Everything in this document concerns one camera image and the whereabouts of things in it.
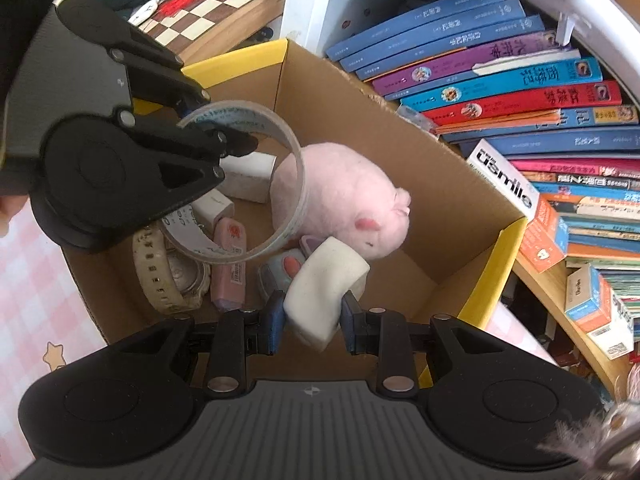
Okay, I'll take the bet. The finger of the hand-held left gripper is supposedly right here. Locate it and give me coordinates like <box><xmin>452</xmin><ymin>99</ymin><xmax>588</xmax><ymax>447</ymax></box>
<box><xmin>116</xmin><ymin>109</ymin><xmax>259</xmax><ymax>211</ymax></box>
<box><xmin>57</xmin><ymin>0</ymin><xmax>208</xmax><ymax>111</ymax></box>

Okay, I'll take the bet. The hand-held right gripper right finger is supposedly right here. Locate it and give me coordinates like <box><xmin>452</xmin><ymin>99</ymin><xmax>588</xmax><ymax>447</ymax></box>
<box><xmin>340</xmin><ymin>290</ymin><xmax>561</xmax><ymax>396</ymax></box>

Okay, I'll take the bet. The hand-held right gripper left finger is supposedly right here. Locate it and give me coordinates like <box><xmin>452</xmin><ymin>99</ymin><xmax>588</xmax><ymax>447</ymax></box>
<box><xmin>112</xmin><ymin>291</ymin><xmax>287</xmax><ymax>395</ymax></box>

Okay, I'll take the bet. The cream rounded block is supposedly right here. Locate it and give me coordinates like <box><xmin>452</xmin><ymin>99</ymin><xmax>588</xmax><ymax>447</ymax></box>
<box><xmin>282</xmin><ymin>236</ymin><xmax>371</xmax><ymax>351</ymax></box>

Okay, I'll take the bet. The large white charger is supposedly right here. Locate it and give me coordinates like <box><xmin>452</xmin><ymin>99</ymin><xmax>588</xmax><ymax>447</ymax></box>
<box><xmin>220</xmin><ymin>152</ymin><xmax>277</xmax><ymax>204</ymax></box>

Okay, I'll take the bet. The small white charger plug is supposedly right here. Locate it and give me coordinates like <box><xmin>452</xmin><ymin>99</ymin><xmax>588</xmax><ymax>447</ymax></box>
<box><xmin>191</xmin><ymin>190</ymin><xmax>236</xmax><ymax>233</ymax></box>

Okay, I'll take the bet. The clear printed tape roll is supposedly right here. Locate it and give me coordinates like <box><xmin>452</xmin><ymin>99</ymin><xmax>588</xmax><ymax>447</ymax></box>
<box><xmin>159</xmin><ymin>101</ymin><xmax>307</xmax><ymax>263</ymax></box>

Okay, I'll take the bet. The pink plush pig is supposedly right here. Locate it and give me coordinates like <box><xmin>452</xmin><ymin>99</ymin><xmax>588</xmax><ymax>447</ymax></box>
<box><xmin>270</xmin><ymin>142</ymin><xmax>413</xmax><ymax>261</ymax></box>

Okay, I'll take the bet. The yellow cardboard box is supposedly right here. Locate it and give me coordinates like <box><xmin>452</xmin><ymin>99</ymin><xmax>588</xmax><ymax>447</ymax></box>
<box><xmin>62</xmin><ymin>37</ymin><xmax>528</xmax><ymax>391</ymax></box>

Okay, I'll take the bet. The pink checked desktop mat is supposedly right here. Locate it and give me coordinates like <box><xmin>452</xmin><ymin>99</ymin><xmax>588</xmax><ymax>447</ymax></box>
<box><xmin>0</xmin><ymin>202</ymin><xmax>558</xmax><ymax>468</ymax></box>

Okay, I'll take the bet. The person's left hand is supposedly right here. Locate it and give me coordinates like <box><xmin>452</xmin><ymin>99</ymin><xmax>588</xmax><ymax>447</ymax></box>
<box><xmin>0</xmin><ymin>195</ymin><xmax>26</xmax><ymax>238</ymax></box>

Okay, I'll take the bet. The grey and orange toy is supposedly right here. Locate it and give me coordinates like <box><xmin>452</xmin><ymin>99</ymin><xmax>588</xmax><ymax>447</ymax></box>
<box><xmin>257</xmin><ymin>234</ymin><xmax>321</xmax><ymax>306</ymax></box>

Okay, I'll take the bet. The pink rectangular case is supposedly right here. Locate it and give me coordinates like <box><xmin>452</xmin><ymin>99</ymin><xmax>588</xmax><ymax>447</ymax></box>
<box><xmin>210</xmin><ymin>217</ymin><xmax>248</xmax><ymax>313</ymax></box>

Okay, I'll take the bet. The cream wristwatch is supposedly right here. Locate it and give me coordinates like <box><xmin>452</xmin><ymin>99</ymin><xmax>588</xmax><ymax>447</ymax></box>
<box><xmin>131</xmin><ymin>220</ymin><xmax>213</xmax><ymax>316</ymax></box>

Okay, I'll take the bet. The white box with black print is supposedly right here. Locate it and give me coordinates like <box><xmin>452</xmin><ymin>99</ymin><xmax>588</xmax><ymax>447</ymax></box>
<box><xmin>465</xmin><ymin>139</ymin><xmax>541</xmax><ymax>222</ymax></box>

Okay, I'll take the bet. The orange and blue small box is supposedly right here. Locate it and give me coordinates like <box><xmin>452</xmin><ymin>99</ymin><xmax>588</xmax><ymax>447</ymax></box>
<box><xmin>519</xmin><ymin>194</ymin><xmax>571</xmax><ymax>274</ymax></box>

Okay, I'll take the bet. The blue and white small box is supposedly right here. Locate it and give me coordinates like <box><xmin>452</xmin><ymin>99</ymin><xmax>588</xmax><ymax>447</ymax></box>
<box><xmin>565</xmin><ymin>265</ymin><xmax>636</xmax><ymax>361</ymax></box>

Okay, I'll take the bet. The row of colourful books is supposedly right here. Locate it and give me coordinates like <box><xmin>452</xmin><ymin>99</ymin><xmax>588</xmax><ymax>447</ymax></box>
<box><xmin>325</xmin><ymin>0</ymin><xmax>640</xmax><ymax>321</ymax></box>

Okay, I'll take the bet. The white plastic board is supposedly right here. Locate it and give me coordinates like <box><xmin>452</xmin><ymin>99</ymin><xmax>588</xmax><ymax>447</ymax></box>
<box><xmin>492</xmin><ymin>0</ymin><xmax>640</xmax><ymax>86</ymax></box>

